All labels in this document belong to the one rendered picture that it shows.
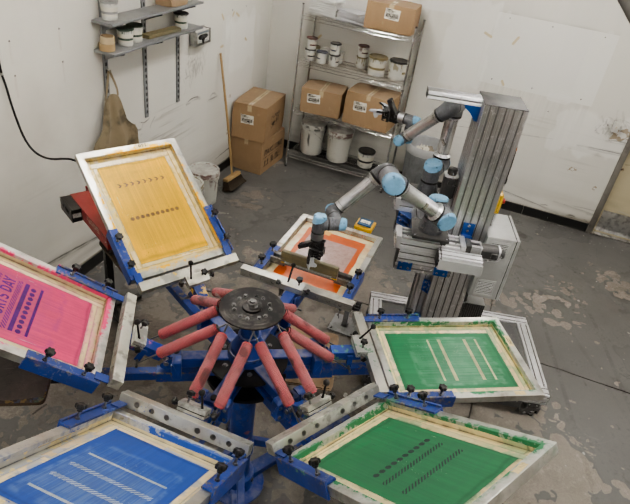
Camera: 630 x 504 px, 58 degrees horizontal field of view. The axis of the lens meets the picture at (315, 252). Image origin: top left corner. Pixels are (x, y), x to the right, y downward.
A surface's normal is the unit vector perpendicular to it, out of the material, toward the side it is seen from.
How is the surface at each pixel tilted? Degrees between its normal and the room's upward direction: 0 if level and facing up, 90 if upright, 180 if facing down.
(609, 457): 0
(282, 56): 90
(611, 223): 90
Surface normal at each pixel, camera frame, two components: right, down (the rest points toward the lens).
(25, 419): 0.13, -0.82
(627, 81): -0.36, 0.48
